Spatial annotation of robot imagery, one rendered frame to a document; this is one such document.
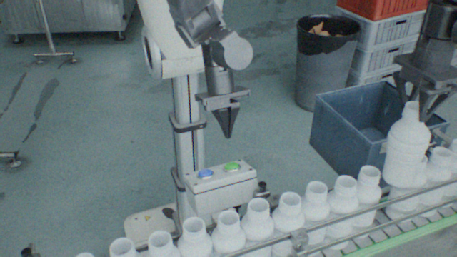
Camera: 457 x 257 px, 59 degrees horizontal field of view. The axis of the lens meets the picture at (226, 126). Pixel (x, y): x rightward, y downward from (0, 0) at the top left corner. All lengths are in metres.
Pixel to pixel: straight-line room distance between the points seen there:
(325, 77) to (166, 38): 2.00
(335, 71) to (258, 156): 0.83
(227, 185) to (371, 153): 0.60
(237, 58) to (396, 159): 0.34
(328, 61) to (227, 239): 2.31
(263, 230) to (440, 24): 0.43
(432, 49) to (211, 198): 0.48
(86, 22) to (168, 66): 3.31
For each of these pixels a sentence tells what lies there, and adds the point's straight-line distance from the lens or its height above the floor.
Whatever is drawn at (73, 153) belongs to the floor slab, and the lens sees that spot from 2.87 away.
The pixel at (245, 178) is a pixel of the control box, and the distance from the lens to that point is 0.85.
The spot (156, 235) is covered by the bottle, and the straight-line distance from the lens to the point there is 0.69.
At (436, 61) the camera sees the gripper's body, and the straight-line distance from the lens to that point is 0.71.
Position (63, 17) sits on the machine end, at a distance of 4.45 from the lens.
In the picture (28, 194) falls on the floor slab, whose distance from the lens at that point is 2.67.
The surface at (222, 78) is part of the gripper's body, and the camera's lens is 0.79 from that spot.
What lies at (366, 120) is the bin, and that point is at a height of 0.78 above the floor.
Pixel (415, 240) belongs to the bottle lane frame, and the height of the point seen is 0.97.
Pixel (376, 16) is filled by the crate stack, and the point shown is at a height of 0.70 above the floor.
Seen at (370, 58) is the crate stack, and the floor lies 0.37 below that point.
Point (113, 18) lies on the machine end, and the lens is 4.33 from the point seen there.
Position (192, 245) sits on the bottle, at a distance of 0.70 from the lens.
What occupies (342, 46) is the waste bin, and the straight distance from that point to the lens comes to 2.89.
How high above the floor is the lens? 1.68
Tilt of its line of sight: 35 degrees down
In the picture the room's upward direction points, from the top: straight up
